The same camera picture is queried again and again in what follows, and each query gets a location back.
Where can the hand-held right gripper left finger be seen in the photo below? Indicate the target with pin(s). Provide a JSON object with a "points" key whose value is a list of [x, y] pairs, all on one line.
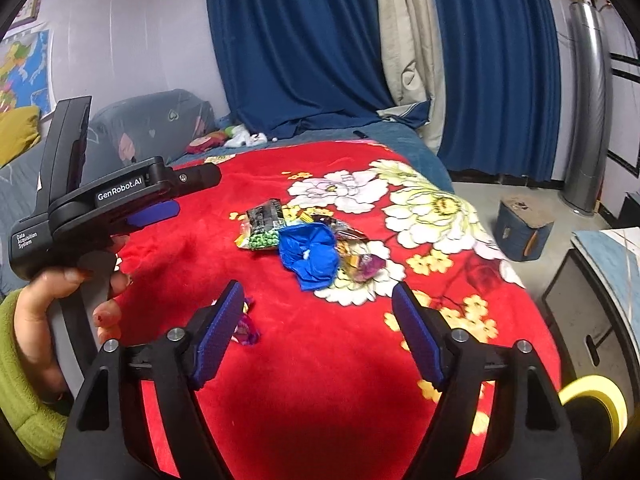
{"points": [[220, 330]]}

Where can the wall map poster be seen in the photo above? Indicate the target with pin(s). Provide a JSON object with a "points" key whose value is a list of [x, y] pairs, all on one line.
{"points": [[27, 75]]}

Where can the small purple wrapper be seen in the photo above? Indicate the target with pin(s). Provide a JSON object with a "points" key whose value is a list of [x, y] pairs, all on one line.
{"points": [[247, 327]]}

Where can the blue plastic bag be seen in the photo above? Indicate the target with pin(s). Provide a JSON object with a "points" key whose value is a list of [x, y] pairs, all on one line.
{"points": [[310, 255]]}

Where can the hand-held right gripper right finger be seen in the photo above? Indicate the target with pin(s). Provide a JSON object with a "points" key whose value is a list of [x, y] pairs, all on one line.
{"points": [[417, 335]]}

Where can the black snack packet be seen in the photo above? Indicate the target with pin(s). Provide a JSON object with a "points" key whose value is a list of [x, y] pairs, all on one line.
{"points": [[265, 215]]}

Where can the grey patterned sofa cushion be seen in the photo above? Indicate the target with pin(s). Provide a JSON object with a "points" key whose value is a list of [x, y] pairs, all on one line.
{"points": [[150, 120]]}

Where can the red floral blanket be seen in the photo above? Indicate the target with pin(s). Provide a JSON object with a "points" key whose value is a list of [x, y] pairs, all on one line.
{"points": [[325, 385]]}

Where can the blue storage stool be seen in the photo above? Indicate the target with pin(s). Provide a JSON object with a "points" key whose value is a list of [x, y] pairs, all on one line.
{"points": [[522, 232]]}

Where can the person's left forearm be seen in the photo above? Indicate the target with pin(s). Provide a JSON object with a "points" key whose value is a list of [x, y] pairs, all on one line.
{"points": [[20, 410]]}

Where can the framed wall picture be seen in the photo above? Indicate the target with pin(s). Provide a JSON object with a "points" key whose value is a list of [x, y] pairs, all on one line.
{"points": [[27, 7]]}

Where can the green pea packet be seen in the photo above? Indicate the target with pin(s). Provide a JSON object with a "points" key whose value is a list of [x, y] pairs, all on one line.
{"points": [[260, 240]]}

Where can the yellow pillow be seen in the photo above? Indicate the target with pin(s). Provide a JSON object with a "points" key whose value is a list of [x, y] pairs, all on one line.
{"points": [[17, 135]]}

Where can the person's left hand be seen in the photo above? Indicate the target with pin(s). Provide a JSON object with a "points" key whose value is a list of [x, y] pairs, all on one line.
{"points": [[35, 325]]}

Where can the beige curtain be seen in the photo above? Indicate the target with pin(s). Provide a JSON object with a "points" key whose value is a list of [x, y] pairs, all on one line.
{"points": [[410, 45]]}

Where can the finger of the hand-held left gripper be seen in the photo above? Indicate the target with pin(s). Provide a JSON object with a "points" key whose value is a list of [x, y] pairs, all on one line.
{"points": [[197, 177], [152, 214]]}

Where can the white plush toy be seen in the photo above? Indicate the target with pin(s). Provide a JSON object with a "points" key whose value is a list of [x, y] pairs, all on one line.
{"points": [[245, 137]]}

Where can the red plush toy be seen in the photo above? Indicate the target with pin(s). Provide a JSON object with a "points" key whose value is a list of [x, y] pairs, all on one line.
{"points": [[205, 142]]}

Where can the wide blue curtain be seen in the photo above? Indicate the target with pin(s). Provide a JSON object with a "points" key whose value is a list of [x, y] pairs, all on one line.
{"points": [[300, 45]]}

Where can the narrow blue curtain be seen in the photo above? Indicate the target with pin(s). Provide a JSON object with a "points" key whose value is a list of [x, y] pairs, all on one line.
{"points": [[495, 70]]}

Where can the grey tower air conditioner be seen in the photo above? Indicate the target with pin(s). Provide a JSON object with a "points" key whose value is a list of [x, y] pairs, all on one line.
{"points": [[587, 110]]}

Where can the clear colourful candy wrapper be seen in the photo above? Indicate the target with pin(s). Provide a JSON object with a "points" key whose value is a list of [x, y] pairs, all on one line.
{"points": [[360, 257]]}

